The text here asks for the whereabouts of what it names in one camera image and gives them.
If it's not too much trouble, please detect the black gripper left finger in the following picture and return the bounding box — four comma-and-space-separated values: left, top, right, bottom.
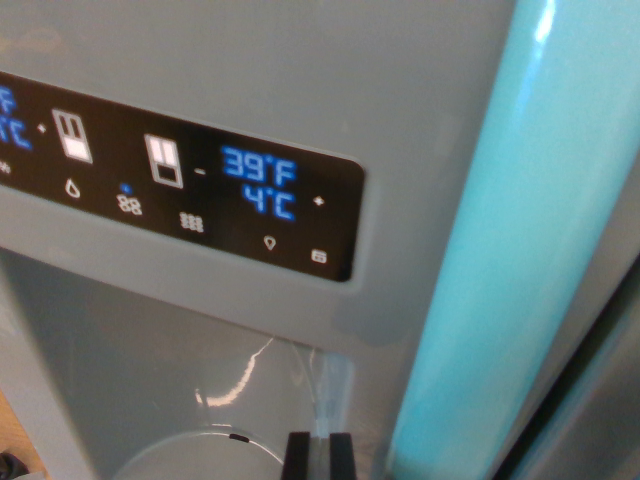
283, 431, 314, 480

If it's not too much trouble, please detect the teal handle of dispenser door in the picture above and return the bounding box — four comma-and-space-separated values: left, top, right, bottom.
387, 0, 640, 480

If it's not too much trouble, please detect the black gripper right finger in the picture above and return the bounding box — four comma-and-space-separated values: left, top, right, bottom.
328, 432, 357, 480

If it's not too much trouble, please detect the grey toy refrigerator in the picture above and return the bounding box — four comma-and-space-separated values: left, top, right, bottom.
0, 0, 640, 480

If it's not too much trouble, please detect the black control panel sticker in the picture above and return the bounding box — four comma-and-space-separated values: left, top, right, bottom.
0, 71, 366, 284

